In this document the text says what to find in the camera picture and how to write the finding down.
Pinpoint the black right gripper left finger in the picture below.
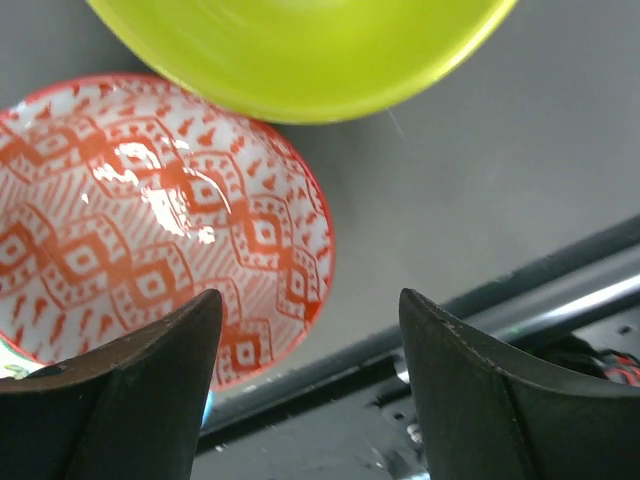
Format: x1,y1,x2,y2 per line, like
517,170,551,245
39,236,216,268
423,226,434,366
1,290,223,480

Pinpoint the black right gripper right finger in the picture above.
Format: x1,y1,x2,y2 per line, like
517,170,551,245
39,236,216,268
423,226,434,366
399,288,639,479

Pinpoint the red patterned small bowl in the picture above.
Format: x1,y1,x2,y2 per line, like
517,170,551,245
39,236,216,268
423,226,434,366
1,74,335,391

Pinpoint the lime green bowl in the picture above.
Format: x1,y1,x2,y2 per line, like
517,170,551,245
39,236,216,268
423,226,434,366
91,1,513,124

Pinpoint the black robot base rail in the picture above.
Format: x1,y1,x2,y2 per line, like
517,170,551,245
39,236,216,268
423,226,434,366
192,218,639,479

